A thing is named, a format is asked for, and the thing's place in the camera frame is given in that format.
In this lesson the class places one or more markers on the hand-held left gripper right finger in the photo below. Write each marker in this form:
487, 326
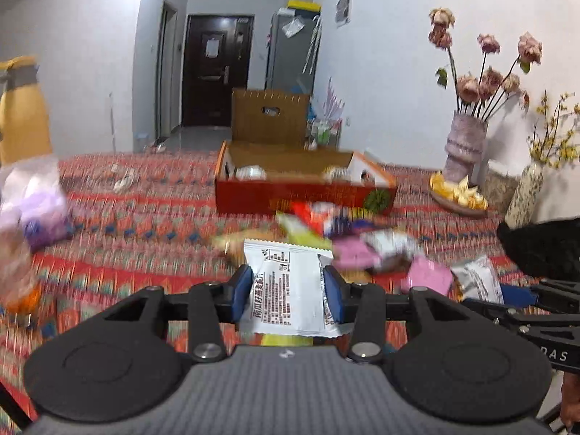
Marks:
333, 297

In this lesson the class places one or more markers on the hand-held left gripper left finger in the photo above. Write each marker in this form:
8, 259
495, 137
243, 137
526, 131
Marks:
242, 297

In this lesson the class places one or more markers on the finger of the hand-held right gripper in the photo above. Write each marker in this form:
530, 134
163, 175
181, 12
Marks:
521, 299

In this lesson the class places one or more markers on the white printed snack packet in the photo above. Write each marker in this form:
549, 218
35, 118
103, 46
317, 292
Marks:
285, 285

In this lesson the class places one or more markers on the orange cream snack packet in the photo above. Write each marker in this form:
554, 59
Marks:
231, 244

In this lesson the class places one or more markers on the green white snack bar packet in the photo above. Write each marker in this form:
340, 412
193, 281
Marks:
303, 233

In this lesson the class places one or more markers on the red cardboard box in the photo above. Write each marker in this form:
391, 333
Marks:
290, 197

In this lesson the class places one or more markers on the person's right forearm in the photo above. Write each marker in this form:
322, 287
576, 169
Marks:
543, 249

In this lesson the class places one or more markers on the person's right hand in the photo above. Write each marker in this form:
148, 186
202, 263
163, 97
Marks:
572, 403

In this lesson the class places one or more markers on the pink snack packet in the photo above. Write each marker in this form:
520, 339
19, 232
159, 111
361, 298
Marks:
355, 253
428, 276

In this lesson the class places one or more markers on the brown silver snack packet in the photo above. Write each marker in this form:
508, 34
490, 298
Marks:
394, 249

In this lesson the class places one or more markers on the large red snack packet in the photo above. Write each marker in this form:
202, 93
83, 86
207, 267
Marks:
317, 217

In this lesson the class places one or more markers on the speckled slim vase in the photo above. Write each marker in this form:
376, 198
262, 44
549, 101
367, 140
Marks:
523, 197

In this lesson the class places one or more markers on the brown plate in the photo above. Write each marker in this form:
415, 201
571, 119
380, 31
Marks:
457, 208

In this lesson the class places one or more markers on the patterned red tablecloth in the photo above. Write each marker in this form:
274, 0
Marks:
145, 231

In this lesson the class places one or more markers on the small pale snack packet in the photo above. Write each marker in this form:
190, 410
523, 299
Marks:
336, 174
250, 172

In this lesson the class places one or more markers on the pile of orange peels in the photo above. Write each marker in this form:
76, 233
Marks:
457, 192

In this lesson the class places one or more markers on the pink ribbed vase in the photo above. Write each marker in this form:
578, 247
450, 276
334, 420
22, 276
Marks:
464, 149

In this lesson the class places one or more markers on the yellow flower branches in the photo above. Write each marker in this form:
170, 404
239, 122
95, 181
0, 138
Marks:
555, 138

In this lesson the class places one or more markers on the clear crumpled wrapper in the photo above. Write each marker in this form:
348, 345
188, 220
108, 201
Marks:
124, 180

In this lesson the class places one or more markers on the brown cardboard box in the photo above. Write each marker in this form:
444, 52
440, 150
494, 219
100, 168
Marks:
267, 120

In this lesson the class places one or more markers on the purple plastic bag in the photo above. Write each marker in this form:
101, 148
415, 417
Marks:
38, 210

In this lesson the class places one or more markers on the dried pink roses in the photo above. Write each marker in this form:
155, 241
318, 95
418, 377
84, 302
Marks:
487, 79

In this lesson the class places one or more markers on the dark wooden door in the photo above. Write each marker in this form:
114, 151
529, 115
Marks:
215, 72

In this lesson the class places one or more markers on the grey refrigerator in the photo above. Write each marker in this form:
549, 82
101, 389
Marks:
290, 54

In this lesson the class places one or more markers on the yellow bottle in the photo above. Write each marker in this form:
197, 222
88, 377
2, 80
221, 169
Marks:
25, 118

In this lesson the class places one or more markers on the yellow box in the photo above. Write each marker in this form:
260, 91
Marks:
304, 5

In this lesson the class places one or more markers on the wall poster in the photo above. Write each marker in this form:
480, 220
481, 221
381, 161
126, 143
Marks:
344, 8

